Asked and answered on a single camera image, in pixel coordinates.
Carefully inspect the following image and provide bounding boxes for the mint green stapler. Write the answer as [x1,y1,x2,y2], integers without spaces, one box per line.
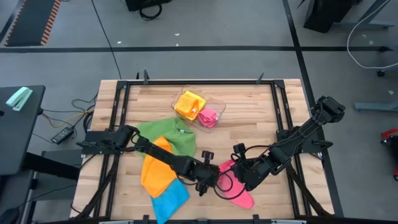
[5,86,34,112]

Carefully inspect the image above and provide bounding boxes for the black coiled cable loop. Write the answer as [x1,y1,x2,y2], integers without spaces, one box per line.
[139,2,163,21]

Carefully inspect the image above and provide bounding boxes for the green microfiber towel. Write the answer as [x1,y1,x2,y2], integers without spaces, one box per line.
[136,117,197,158]

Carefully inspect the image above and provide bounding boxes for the black desk base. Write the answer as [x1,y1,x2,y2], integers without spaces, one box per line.
[0,149,82,224]

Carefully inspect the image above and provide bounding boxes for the red and black cart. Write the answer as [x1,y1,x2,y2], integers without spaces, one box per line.
[379,126,398,182]

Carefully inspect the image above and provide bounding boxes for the yellow cable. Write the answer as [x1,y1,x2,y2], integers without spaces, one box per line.
[42,108,95,128]

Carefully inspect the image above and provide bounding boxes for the blue microfiber towel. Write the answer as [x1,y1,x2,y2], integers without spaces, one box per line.
[150,179,190,224]

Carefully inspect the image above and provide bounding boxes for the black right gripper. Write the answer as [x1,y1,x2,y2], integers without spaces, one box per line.
[231,142,268,192]

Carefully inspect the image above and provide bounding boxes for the black side table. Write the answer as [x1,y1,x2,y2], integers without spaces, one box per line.
[0,85,47,177]

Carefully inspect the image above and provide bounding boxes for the black orange-edged floor mat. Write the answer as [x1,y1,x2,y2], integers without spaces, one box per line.
[4,0,62,47]

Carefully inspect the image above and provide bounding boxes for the black cabinet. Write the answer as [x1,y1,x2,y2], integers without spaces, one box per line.
[303,0,363,34]

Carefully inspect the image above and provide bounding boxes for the black equipment box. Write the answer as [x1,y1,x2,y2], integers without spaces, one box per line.
[125,0,172,12]

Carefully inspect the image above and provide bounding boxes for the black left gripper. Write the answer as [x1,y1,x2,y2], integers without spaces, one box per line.
[193,150,221,197]

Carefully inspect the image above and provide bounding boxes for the clear plastic bin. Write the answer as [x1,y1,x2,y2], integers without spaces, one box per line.
[170,85,227,134]

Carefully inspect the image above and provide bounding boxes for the thin black floor cable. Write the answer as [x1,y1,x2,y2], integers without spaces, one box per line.
[91,0,123,80]

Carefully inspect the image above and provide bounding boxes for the black power adapter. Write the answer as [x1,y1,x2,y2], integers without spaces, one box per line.
[51,126,75,145]

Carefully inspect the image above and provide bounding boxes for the white floor cable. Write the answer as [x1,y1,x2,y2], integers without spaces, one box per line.
[346,0,398,70]

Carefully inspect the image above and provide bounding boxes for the black aluminium table frame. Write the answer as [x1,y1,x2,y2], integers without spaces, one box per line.
[70,70,336,224]

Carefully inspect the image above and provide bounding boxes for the pink microfiber towel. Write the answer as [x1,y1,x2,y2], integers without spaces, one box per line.
[198,108,220,129]
[216,159,256,210]

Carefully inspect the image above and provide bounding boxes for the grey metal desk foot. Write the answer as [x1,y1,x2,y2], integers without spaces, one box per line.
[353,101,398,113]
[337,0,396,30]

